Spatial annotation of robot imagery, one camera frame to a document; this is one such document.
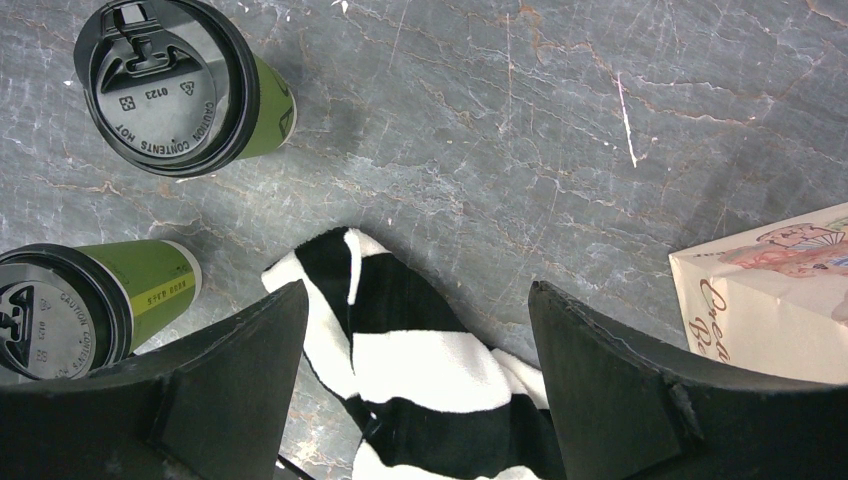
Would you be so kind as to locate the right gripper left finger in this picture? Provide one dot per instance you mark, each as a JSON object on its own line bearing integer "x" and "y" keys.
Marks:
{"x": 210, "y": 405}

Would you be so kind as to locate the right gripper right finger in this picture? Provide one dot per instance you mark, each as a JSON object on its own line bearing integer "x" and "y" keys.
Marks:
{"x": 626, "y": 405}

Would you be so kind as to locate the black coffee lid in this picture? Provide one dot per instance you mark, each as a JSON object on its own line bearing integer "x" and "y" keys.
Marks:
{"x": 64, "y": 314}
{"x": 172, "y": 86}

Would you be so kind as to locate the brown paper bag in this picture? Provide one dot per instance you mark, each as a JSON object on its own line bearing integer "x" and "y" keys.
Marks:
{"x": 771, "y": 299}

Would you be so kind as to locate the green paper coffee cup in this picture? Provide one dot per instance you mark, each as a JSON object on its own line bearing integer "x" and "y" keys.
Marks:
{"x": 159, "y": 279}

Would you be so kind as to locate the black white striped cloth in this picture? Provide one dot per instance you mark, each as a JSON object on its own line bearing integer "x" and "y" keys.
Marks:
{"x": 431, "y": 400}

